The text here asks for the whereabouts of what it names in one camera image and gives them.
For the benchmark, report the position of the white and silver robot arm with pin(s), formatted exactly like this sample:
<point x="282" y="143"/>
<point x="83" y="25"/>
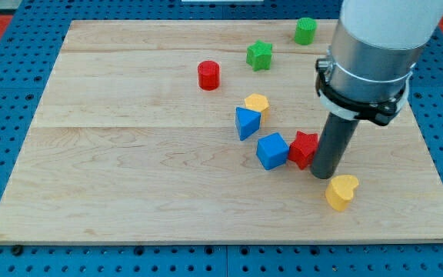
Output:
<point x="376" y="44"/>

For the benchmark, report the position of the green cylinder block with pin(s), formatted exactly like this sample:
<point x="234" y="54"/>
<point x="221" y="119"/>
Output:
<point x="305" y="31"/>

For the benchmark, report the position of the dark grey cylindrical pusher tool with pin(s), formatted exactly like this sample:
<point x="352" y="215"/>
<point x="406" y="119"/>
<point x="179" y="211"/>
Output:
<point x="334" y="140"/>

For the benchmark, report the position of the green star block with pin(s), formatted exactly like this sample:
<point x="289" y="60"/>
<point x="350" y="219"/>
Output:
<point x="259" y="55"/>

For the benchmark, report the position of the yellow hexagon block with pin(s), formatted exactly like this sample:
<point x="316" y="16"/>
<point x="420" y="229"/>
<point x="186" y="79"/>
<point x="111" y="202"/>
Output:
<point x="258" y="103"/>

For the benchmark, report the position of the red cylinder block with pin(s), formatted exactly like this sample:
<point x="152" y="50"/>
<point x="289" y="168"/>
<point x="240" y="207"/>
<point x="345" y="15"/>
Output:
<point x="208" y="75"/>

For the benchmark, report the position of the light wooden board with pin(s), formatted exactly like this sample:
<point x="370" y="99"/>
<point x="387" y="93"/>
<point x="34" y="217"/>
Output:
<point x="126" y="149"/>

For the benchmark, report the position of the yellow heart block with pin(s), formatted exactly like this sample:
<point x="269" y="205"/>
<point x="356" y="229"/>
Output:
<point x="341" y="191"/>

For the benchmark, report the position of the blue cube block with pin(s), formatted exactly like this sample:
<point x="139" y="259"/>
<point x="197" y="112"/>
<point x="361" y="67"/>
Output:
<point x="272" y="151"/>

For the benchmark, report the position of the red star block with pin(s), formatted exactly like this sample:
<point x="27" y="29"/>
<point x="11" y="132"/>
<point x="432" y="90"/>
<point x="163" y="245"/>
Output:
<point x="302" y="149"/>

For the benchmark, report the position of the blue triangle block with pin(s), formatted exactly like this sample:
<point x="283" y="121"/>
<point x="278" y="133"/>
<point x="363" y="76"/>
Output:
<point x="247" y="122"/>

